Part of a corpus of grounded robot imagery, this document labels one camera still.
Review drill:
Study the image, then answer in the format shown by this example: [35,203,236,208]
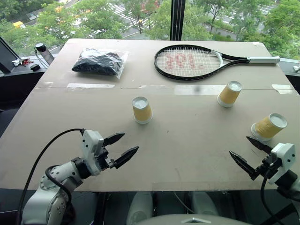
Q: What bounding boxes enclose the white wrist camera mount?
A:
[82,130,104,177]
[267,142,297,185]

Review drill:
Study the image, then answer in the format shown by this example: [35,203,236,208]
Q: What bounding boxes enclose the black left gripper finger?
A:
[103,132,126,147]
[113,145,140,169]

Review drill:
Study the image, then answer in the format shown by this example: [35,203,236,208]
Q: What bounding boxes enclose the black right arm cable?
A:
[260,174,285,225]

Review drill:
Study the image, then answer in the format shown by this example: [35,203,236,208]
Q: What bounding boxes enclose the yellow vehicle outside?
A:
[12,21,27,30]

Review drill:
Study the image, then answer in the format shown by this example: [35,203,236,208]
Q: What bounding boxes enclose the black round camera on stand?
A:
[34,43,56,69]

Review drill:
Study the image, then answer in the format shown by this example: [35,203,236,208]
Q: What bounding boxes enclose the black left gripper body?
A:
[94,145,117,173]

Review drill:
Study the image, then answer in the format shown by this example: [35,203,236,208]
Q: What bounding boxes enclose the black window pillar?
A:
[171,0,183,41]

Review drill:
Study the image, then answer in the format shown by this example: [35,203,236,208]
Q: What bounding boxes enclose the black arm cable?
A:
[260,174,285,225]
[15,127,85,225]

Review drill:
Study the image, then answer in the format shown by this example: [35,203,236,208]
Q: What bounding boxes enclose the black and white tennis racket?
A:
[153,45,281,82]

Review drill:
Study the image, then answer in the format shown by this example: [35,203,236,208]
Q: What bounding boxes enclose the grey robot torso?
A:
[135,214,252,225]

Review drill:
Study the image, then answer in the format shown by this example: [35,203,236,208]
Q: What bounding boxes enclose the clear bag of black items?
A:
[71,47,129,80]

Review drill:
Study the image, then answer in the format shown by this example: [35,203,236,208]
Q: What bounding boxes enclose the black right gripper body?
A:
[255,153,282,181]

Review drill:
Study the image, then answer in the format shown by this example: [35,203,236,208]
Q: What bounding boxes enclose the black monitor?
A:
[0,36,21,74]

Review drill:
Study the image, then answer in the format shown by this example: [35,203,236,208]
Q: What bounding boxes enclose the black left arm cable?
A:
[15,127,85,225]

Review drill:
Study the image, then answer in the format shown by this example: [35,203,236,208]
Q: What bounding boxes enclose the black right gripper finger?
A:
[228,150,260,181]
[246,135,274,155]

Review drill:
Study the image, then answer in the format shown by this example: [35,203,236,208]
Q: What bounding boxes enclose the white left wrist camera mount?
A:
[82,130,104,177]

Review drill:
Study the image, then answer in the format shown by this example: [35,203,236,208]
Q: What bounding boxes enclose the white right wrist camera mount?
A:
[267,142,297,185]

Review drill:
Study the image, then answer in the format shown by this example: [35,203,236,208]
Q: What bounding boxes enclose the yellow ribbed paper cup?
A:
[217,81,242,108]
[132,96,153,125]
[251,113,288,142]

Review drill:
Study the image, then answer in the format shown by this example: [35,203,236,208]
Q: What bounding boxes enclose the grey rounded shape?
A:
[126,192,154,225]
[189,192,220,217]

